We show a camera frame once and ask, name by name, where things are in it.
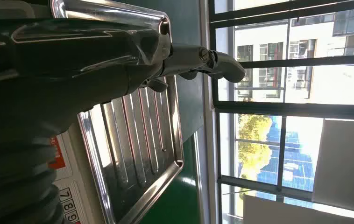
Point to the silver conveyor side rail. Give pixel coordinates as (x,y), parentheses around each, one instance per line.
(197,185)

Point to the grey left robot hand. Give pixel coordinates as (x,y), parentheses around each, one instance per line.
(71,61)

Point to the white scale with steel pan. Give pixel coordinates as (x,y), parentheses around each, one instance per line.
(140,139)

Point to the black window frame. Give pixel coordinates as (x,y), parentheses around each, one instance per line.
(288,109)

